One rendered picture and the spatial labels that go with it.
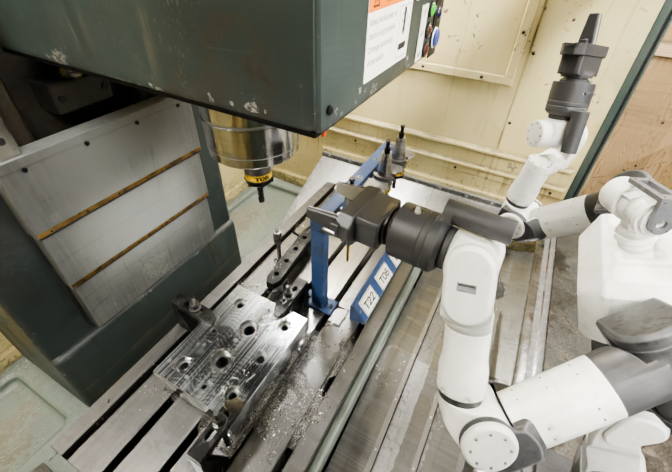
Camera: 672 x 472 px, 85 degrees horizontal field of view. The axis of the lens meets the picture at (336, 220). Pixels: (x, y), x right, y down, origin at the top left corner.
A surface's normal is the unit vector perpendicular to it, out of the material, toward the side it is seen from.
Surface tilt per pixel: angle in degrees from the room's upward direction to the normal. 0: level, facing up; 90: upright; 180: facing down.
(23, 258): 90
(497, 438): 64
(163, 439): 0
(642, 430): 90
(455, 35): 90
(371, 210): 0
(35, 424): 0
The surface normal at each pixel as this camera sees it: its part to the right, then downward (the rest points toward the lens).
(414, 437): -0.04, -0.69
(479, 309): -0.48, 0.18
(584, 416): -0.09, 0.21
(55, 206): 0.88, 0.33
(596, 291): -0.98, -0.16
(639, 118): -0.47, 0.54
